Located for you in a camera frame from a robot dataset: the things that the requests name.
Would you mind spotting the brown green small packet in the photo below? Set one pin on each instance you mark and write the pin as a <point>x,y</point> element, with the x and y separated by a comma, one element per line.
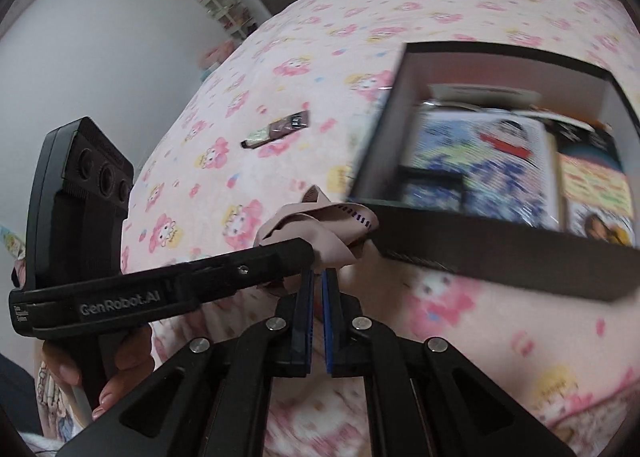
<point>277,129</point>

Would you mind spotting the black cardboard box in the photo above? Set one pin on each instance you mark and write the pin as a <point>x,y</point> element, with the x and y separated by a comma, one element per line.
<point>500,252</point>

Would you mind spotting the yellow orange printed card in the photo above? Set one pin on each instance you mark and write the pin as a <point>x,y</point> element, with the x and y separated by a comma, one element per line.
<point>595,192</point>

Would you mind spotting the white flat card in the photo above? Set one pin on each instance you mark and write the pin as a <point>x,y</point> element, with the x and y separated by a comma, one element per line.
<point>485,94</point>

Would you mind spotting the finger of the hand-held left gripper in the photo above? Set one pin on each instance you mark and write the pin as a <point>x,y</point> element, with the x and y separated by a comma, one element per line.
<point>250,269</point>

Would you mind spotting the dark cloth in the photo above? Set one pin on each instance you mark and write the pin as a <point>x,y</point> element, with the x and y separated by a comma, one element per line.
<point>17,397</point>

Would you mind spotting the black printed packet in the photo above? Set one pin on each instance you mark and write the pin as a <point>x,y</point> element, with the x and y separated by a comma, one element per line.
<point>585,142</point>

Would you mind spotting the pink printed blanket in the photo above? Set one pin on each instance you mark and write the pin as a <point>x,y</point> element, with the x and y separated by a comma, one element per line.
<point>325,37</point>

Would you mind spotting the cartoon print book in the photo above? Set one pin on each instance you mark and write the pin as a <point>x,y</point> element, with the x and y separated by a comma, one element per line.
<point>490,162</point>

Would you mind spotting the person's left hand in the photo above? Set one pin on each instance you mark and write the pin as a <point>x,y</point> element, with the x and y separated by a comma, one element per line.
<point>130,367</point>

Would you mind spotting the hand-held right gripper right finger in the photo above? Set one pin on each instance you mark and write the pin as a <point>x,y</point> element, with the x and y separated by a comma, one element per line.
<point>330,322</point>

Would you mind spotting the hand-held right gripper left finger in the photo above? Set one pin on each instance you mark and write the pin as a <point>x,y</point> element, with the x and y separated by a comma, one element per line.
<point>307,322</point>

